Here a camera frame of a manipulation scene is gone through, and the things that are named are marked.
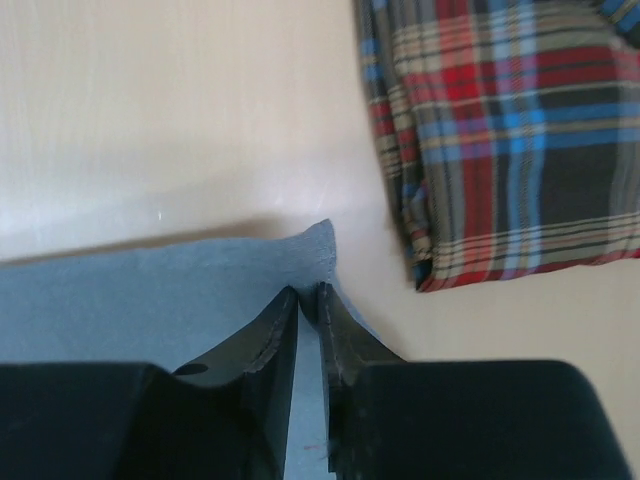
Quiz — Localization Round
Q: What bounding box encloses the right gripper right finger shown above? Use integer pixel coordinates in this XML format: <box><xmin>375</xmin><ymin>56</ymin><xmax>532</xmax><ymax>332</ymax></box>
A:
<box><xmin>316</xmin><ymin>283</ymin><xmax>632</xmax><ymax>479</ymax></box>

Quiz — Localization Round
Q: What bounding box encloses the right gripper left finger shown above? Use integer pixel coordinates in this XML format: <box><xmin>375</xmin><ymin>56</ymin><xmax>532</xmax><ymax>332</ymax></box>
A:
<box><xmin>1</xmin><ymin>288</ymin><xmax>298</xmax><ymax>479</ymax></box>

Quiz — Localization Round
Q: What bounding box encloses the grey long sleeve shirt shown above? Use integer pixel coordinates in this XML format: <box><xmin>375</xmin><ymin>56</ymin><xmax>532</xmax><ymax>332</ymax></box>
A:
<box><xmin>0</xmin><ymin>218</ymin><xmax>401</xmax><ymax>480</ymax></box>

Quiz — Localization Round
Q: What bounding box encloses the folded plaid flannel shirt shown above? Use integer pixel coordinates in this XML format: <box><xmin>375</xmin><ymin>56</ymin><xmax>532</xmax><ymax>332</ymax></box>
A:
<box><xmin>354</xmin><ymin>1</ymin><xmax>639</xmax><ymax>292</ymax></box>

